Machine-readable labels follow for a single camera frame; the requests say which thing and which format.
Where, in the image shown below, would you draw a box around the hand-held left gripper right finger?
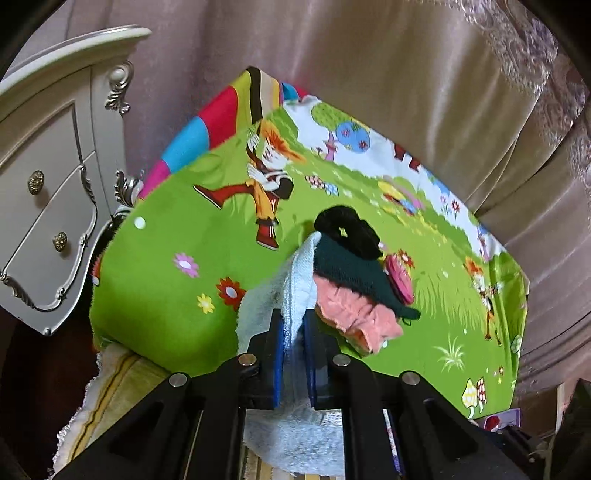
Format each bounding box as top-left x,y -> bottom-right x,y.
302,318 -> 543,480

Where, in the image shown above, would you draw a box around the white ornate nightstand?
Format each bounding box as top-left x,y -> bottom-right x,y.
0,25 -> 153,337

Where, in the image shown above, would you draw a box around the light blue towel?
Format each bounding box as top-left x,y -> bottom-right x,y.
236,231 -> 347,478

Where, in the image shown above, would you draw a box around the pink cloth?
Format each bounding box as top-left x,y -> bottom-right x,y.
314,272 -> 404,355

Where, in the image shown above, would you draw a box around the dark green knitted cloth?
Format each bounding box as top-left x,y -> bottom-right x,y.
313,233 -> 422,320

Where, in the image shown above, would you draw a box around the pink pouch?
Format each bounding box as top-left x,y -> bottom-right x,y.
384,253 -> 415,305

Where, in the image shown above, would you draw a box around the green cartoon printed blanket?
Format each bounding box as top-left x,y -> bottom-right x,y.
89,67 -> 529,418

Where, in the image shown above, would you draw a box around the purple white packet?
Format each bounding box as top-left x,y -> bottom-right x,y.
480,410 -> 522,432

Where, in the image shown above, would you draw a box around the beige curtain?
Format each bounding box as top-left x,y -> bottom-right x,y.
9,0 -> 568,222

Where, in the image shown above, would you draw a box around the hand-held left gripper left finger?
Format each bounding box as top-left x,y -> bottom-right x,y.
54,308 -> 283,480

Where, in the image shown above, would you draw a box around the black scrunchie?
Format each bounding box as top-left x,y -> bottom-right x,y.
314,206 -> 384,259

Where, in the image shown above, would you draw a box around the lace patterned curtain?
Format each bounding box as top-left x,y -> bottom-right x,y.
443,0 -> 591,398

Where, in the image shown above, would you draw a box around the yellow striped towel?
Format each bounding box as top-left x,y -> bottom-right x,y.
53,344 -> 259,480

